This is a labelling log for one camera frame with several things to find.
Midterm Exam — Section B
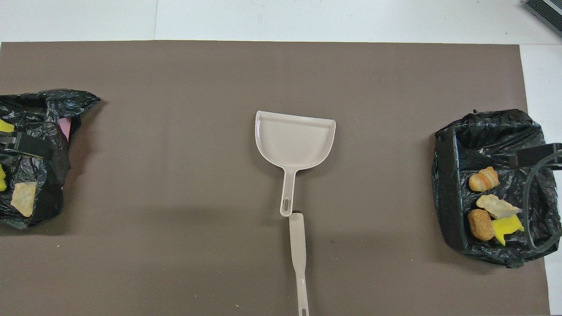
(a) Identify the brown table mat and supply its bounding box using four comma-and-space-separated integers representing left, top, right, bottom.
0, 40, 551, 316

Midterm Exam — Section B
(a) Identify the pale cream chunk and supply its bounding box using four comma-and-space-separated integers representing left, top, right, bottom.
476, 194, 521, 219

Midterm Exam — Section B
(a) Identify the orange striped croissant toy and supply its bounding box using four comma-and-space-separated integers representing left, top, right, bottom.
468, 166, 501, 192

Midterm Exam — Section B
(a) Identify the brown bread roll toy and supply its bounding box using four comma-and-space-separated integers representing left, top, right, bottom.
468, 209, 495, 241

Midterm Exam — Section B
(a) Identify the beige layered chunk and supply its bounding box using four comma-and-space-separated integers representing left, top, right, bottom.
10, 181, 38, 218

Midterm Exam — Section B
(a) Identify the dark grey ribbed panel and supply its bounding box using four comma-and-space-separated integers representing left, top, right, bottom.
525, 0, 562, 38

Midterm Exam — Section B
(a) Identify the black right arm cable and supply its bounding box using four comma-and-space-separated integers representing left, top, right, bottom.
526, 151, 562, 257

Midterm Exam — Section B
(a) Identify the crumpled black trash bag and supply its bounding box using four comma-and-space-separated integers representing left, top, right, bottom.
0, 89, 101, 230

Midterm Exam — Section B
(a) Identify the black bag lined open bin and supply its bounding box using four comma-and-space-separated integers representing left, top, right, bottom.
432, 108, 562, 269

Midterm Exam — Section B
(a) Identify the beige plastic dustpan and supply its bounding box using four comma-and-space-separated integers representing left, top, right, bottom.
255, 110, 337, 217

